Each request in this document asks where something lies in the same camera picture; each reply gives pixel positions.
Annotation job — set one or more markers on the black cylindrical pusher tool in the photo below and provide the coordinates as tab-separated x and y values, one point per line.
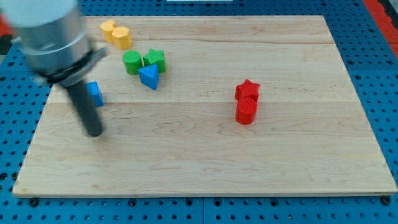
85	108

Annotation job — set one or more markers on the green cylinder block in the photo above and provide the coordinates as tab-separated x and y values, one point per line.
132	62

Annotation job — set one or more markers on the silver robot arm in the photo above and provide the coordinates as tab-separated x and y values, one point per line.
53	37

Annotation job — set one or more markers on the green star block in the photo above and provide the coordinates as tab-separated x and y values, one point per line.
155	57

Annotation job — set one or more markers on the yellow hexagon block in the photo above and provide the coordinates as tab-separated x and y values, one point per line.
122	37

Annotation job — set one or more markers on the red cylinder block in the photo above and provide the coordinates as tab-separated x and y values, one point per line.
246	110

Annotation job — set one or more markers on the red star block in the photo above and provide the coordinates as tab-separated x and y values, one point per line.
247	89

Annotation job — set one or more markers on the yellow heart block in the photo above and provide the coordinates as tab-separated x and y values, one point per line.
107	28

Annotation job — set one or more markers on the blue cube block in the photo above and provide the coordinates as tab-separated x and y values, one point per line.
95	93

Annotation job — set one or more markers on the light wooden board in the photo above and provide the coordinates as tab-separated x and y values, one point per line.
310	136

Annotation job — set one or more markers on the blue triangle block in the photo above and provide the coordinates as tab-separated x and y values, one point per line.
149	76

